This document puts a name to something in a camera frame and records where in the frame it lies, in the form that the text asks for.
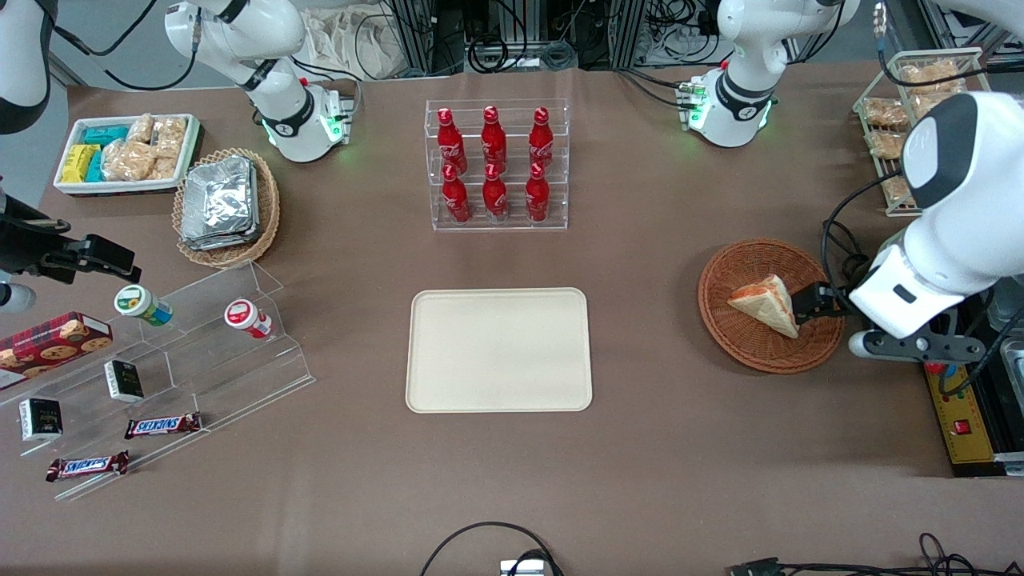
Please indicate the cream plastic tray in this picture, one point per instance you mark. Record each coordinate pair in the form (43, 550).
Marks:
(496, 352)

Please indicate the triangle sandwich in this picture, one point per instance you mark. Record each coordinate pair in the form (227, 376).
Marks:
(766, 304)

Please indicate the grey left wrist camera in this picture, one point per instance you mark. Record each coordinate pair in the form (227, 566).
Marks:
(920, 347)

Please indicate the red tartan cookie box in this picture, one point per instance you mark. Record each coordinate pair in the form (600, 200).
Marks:
(52, 344)

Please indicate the yellow snack packet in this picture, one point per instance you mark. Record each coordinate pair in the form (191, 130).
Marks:
(78, 164)

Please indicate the bagged rice crackers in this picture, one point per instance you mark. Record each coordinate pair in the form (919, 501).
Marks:
(140, 128)
(128, 160)
(170, 138)

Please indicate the green lid cup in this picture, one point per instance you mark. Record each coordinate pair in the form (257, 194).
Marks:
(138, 302)

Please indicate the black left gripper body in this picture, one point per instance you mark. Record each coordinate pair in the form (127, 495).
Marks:
(832, 303)

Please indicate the snickers bar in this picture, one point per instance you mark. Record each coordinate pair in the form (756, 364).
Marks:
(164, 426)
(88, 466)

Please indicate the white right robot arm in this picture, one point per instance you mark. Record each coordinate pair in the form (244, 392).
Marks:
(280, 104)

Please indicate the white cloth bag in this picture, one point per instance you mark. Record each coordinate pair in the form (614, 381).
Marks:
(352, 44)

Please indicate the aluminium frame rail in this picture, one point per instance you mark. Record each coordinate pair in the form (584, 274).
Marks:
(1010, 400)

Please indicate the brown round wicker basket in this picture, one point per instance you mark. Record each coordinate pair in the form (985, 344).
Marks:
(740, 344)

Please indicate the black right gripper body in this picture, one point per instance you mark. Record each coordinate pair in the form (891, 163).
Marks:
(32, 250)

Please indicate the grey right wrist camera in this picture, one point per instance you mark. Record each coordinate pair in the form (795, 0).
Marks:
(14, 298)

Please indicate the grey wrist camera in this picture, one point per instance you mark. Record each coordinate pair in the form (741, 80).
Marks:
(920, 347)
(14, 298)

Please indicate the light oval wicker basket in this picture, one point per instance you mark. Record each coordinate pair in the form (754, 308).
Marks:
(268, 216)

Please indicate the red cola bottle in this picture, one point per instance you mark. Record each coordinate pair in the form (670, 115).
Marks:
(495, 198)
(456, 200)
(542, 142)
(494, 144)
(538, 198)
(450, 144)

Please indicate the small silver device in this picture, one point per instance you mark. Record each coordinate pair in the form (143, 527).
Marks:
(524, 569)

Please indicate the red lid cup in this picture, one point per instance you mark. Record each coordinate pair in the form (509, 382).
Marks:
(244, 316)

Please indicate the stack of foil containers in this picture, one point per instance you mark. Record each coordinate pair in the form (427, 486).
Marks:
(220, 204)

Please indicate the clear acrylic stepped display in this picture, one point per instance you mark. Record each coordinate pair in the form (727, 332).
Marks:
(208, 368)

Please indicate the clear acrylic bottle rack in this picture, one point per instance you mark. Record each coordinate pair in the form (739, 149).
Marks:
(560, 200)

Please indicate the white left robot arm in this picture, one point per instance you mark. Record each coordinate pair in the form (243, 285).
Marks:
(960, 200)

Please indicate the teal snack packet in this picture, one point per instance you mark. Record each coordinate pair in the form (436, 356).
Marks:
(106, 134)
(96, 168)

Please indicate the small black box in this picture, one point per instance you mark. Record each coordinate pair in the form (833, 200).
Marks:
(124, 382)
(40, 419)

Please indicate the bagged bread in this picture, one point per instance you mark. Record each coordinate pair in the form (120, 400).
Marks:
(932, 104)
(886, 144)
(898, 190)
(932, 74)
(886, 112)

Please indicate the white rectangular snack bin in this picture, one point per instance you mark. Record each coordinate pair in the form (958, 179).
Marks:
(120, 187)

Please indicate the yellow control box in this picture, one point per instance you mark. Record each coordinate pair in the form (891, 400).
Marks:
(964, 436)

